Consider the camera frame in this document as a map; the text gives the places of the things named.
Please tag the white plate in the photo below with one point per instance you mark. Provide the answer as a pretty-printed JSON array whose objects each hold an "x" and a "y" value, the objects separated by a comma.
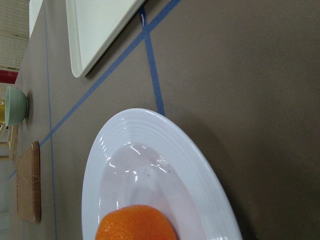
[{"x": 140, "y": 157}]

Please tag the orange fruit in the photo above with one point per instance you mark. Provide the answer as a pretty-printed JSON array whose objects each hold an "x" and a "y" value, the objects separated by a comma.
[{"x": 135, "y": 222}]

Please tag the cream bear tray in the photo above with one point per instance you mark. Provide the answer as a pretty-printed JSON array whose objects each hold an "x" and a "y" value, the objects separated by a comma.
[{"x": 92, "y": 27}]

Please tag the brown wooden tray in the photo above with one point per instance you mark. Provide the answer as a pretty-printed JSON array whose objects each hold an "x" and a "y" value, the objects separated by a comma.
[{"x": 28, "y": 182}]

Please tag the green ceramic bowl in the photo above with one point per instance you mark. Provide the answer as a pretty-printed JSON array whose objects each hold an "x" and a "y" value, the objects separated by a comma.
[{"x": 16, "y": 106}]

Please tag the yellow cup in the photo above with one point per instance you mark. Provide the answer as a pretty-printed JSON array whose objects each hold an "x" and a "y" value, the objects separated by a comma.
[{"x": 2, "y": 111}]

